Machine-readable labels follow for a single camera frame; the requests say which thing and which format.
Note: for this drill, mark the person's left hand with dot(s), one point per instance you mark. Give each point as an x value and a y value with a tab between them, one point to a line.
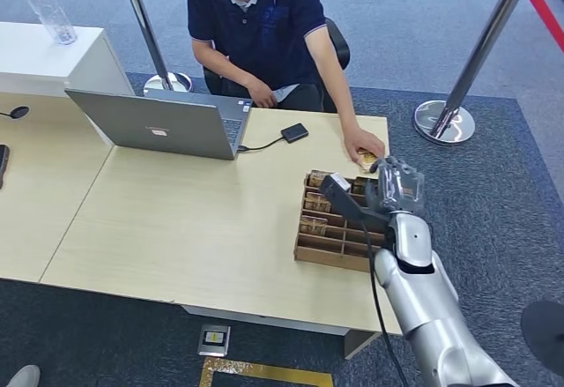
363	139

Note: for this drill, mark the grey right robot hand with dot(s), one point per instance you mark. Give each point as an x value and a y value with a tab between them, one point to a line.
401	191

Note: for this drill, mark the person's right hand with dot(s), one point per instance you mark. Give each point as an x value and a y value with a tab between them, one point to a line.
262	92

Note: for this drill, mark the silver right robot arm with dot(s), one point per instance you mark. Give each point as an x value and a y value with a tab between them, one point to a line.
427	308

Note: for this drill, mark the person's left forearm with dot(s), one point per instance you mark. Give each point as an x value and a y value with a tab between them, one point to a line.
344	98

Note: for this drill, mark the person's right forearm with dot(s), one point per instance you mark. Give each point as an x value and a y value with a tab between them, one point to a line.
220	63

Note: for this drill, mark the person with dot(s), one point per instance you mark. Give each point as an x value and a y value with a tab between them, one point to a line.
264	22

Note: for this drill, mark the wooden compartment card tray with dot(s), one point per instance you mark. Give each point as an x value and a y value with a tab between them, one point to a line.
326	250

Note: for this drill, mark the black external drive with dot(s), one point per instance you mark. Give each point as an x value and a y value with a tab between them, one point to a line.
294	132

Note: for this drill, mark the black office chair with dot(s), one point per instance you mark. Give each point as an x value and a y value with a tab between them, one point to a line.
339	45

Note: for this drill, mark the grey laptop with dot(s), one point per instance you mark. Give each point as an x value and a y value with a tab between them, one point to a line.
154	121

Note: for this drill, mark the light wood desk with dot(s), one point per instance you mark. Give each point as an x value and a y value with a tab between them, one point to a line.
198	226
44	215

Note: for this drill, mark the black round disc base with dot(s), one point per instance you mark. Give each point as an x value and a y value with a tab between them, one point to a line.
546	337

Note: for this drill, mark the metal floor socket box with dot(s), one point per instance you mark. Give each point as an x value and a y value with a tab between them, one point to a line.
213	339

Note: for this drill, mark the yellow floor marking tape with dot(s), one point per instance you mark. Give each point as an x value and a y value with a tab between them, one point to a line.
264	371

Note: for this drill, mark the red barrier belt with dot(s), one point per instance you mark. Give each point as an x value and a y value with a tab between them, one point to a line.
546	13

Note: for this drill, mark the white cabinet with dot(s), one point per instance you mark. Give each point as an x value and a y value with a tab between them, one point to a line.
39	57

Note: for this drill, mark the clear plastic water bottle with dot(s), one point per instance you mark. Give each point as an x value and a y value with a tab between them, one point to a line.
46	10

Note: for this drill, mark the black handheld device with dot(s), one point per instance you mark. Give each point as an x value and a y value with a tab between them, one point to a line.
3	165

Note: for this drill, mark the grey shoe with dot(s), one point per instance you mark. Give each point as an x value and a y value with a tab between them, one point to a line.
24	377

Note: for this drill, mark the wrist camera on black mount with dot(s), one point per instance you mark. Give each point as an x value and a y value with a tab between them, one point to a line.
341	197

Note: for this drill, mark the chrome stanchion post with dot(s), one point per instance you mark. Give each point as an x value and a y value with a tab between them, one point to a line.
480	51
145	28

